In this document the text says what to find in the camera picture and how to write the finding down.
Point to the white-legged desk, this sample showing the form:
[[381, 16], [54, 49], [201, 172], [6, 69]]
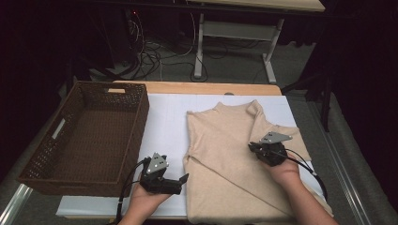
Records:
[[237, 29]]

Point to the long aluminium rail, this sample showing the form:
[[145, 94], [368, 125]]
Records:
[[332, 150]]

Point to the person's left hand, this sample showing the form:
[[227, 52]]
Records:
[[142, 201]]

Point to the white table cover sheet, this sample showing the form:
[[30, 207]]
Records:
[[165, 125]]

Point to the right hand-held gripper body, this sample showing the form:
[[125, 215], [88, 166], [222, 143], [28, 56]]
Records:
[[275, 154]]

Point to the person's right hand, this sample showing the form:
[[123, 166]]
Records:
[[286, 173]]

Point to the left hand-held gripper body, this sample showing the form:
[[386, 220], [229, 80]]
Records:
[[156, 164]]

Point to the short aluminium rail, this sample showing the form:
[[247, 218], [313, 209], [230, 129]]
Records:
[[14, 204]]

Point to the beige sweater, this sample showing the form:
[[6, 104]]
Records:
[[225, 140]]

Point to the brown woven basket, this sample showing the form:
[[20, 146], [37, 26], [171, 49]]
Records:
[[94, 146]]

